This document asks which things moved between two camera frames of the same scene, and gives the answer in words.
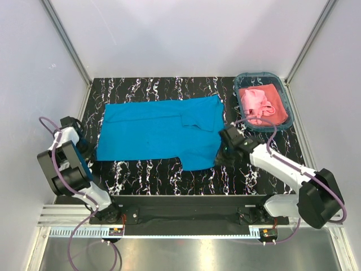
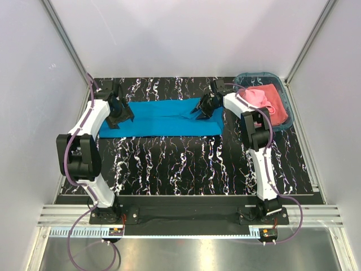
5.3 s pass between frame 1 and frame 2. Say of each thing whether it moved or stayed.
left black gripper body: moved
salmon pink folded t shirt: stayed
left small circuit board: stayed
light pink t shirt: stayed
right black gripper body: moved
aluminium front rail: stayed
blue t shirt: moved
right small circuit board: stayed
